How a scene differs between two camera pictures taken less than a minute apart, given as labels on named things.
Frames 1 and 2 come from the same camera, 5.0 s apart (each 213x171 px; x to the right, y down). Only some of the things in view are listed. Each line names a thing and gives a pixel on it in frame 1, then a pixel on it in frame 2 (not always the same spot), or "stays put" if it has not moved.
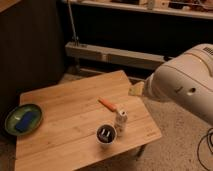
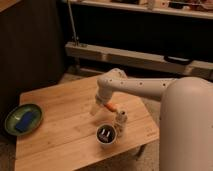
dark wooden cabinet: x=32 y=47 stays put
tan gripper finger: x=136 y=89 -> x=101 y=96
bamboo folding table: x=84 y=122 stays put
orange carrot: x=107 y=104 stays put
